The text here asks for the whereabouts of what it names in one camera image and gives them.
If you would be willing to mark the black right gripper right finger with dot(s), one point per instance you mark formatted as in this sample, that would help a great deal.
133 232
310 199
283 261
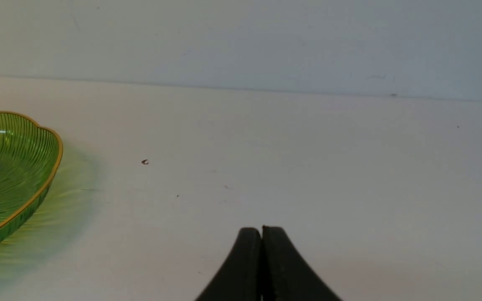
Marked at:
286 275

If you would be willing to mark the green glass plate gold rim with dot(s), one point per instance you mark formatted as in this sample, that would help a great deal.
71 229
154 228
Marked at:
30 156

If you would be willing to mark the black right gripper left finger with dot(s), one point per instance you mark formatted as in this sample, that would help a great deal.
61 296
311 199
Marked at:
237 278

